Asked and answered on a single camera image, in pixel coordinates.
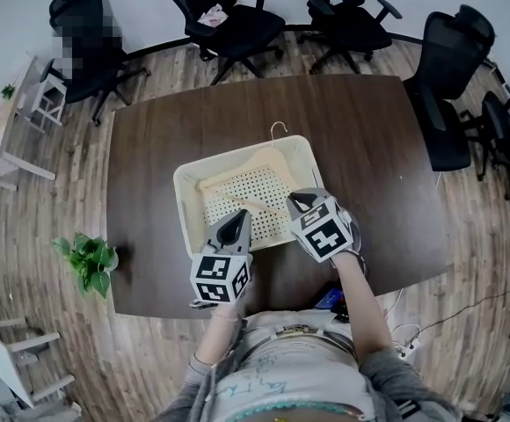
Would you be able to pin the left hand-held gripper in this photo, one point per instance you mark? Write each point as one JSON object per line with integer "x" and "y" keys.
{"x": 220, "y": 277}

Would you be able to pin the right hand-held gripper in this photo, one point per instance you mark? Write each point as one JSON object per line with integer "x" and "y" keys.
{"x": 325, "y": 231}

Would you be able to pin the wooden clothes hanger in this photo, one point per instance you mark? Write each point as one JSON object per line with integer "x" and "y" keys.
{"x": 277, "y": 158}

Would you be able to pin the cream plastic basket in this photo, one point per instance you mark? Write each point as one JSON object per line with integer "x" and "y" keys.
{"x": 246, "y": 183}

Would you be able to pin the person's right forearm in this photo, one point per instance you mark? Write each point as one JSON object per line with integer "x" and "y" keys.
{"x": 365, "y": 310}

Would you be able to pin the person's left forearm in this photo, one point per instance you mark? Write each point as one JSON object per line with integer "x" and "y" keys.
{"x": 222, "y": 336}

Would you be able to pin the black device blue screen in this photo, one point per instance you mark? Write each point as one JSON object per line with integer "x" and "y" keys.
{"x": 329, "y": 298}

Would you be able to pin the green potted plant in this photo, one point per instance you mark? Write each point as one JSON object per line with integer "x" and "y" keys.
{"x": 90, "y": 257}

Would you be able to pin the person's grey white clothing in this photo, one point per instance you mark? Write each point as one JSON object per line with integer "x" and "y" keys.
{"x": 290, "y": 380}

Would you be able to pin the black mesh office chair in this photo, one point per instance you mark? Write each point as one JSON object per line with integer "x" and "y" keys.
{"x": 453, "y": 55}

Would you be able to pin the pink crumpled cloth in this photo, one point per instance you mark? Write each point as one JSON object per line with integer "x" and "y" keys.
{"x": 213, "y": 16}

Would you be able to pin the white stool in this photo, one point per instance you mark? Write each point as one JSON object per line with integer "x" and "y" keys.
{"x": 48, "y": 99}

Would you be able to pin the white desk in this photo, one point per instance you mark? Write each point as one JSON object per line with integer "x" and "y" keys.
{"x": 0, "y": 363}

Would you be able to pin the small green desk plant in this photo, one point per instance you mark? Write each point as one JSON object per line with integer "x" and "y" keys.
{"x": 8, "y": 91}

